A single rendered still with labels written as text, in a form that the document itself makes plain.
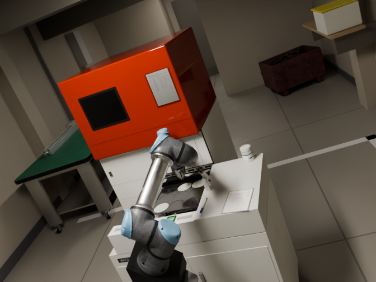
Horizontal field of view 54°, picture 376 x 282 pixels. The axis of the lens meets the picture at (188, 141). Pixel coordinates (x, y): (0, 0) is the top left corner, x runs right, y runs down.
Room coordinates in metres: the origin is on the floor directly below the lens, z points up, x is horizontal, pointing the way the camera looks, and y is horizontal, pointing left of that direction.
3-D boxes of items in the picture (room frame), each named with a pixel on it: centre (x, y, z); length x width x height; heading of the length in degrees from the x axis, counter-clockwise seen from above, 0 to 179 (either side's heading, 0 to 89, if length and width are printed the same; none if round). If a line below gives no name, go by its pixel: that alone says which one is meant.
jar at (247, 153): (2.16, -0.32, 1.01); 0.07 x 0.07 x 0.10
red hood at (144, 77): (2.75, 0.16, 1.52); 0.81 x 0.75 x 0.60; 69
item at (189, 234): (1.87, 0.37, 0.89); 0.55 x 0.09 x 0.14; 69
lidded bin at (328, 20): (4.08, -2.03, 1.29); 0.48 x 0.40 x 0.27; 167
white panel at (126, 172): (2.46, 0.28, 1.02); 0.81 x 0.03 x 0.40; 69
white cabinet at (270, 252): (2.06, 0.14, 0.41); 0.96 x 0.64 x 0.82; 69
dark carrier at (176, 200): (2.18, 0.18, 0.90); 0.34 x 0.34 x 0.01; 69
